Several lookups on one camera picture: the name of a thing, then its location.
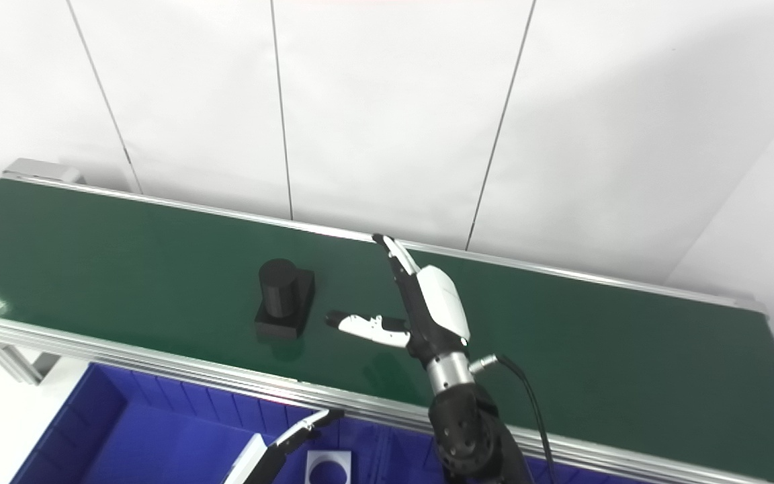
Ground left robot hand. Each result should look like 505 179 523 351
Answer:
222 407 347 484

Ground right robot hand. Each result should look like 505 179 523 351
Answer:
325 233 473 368

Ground black cylinder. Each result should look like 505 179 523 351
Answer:
254 258 316 341

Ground blue plastic bin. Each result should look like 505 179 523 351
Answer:
379 417 636 484
11 362 391 484

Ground green conveyor belt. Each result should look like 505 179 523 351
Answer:
0 178 774 484

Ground aluminium conveyor leg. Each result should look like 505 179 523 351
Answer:
0 336 60 386

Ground white square plate with hole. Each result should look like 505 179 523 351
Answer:
304 450 353 484

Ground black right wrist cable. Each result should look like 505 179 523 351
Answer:
469 354 557 484

